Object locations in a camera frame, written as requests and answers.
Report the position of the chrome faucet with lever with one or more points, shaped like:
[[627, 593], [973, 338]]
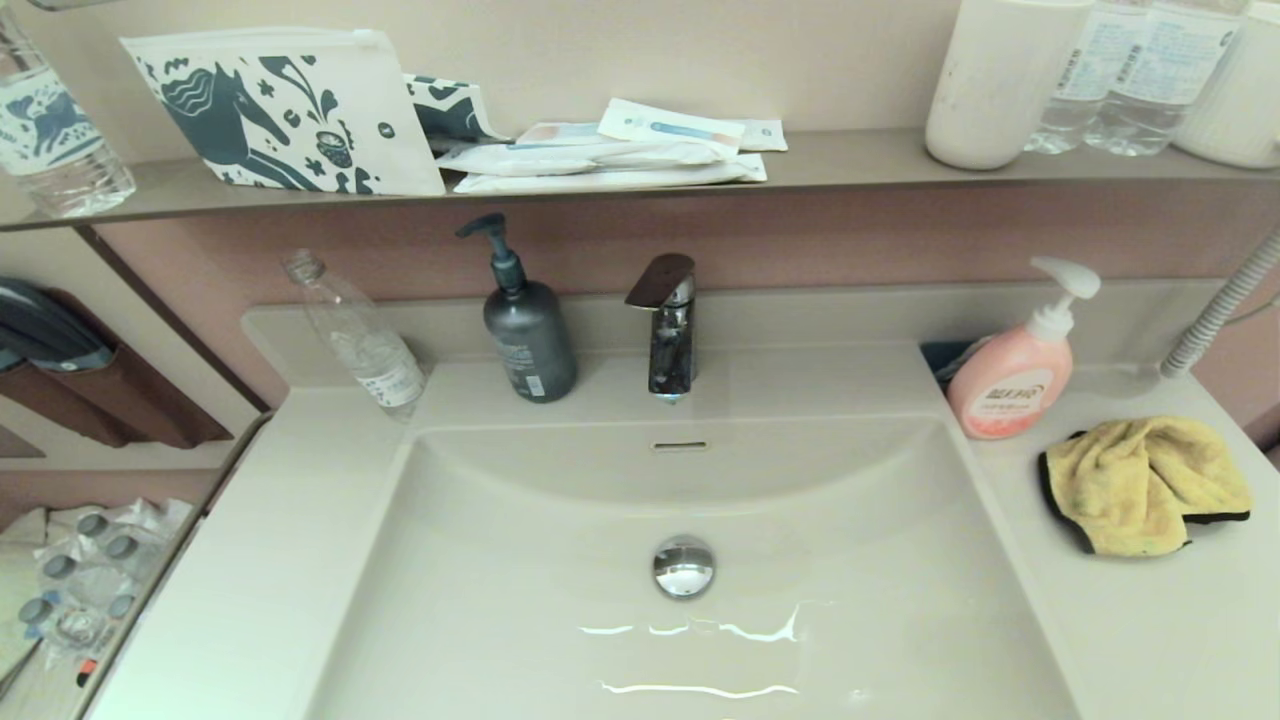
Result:
[[672, 350]]

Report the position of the yellow cloth with black trim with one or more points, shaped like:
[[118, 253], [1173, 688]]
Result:
[[1140, 480]]

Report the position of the white sink basin vanity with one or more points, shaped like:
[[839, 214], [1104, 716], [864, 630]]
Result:
[[500, 600]]

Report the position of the dark grey pump bottle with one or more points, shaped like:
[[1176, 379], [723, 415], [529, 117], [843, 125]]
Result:
[[530, 340]]

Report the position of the flat long white packet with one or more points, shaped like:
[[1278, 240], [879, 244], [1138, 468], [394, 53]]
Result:
[[600, 180]]

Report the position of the long white wrapped packet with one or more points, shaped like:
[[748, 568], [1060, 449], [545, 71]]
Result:
[[580, 157]]

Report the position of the chrome drain stopper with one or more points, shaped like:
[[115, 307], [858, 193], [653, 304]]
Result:
[[684, 568]]

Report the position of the white packet with blue stripe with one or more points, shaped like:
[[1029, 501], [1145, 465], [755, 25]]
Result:
[[670, 125]]

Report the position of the pale pink blue packet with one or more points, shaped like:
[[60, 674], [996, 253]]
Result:
[[555, 132]]

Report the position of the small white sachet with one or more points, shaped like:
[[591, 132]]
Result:
[[768, 135]]

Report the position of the empty clear plastic bottle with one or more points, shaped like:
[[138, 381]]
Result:
[[370, 350]]

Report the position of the dark blue small object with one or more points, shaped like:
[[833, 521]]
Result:
[[940, 358]]

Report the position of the folded white blue print pouch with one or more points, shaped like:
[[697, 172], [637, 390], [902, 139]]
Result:
[[450, 110]]

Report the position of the pink hand soap pump bottle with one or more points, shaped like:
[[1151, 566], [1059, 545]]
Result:
[[1010, 385]]

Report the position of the white pouch blue horse print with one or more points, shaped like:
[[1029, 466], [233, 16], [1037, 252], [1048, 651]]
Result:
[[300, 120]]

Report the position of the clear water bottle white label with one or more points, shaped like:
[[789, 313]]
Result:
[[1065, 120], [1150, 90]]

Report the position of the plastic-wrapped water bottle pack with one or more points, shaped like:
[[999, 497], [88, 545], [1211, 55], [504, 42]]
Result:
[[90, 580]]

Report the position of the dark grey hair dryer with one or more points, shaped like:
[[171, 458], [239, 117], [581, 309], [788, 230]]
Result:
[[40, 330]]

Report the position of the water bottle with blue label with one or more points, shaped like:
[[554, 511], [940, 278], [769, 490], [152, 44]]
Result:
[[60, 150]]

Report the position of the small red black item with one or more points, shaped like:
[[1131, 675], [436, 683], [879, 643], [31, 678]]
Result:
[[88, 670]]

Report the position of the ribbed white cup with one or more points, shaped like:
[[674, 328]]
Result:
[[1235, 100]]

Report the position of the grey wall shelf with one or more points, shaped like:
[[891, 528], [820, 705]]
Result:
[[850, 155]]

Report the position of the brown wall holder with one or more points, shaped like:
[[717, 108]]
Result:
[[150, 400]]

